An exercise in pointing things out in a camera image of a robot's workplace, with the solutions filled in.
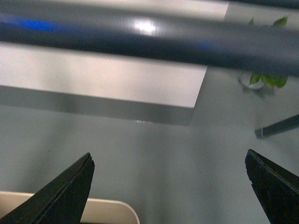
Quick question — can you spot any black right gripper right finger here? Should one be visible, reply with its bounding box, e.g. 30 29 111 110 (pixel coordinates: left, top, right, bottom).
245 149 299 224

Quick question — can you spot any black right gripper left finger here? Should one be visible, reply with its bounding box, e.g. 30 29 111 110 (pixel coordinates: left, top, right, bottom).
0 153 95 224

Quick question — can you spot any beige plastic laundry hamper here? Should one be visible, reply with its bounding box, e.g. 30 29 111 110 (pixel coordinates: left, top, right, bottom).
0 191 140 224

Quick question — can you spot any grey metal rack foot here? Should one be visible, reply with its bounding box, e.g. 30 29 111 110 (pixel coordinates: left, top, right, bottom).
255 114 299 139

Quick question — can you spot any green potted plant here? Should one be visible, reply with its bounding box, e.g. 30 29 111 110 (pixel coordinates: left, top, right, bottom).
239 16 288 90

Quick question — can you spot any white low platform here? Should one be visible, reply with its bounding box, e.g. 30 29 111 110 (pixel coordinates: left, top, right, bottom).
0 0 229 126

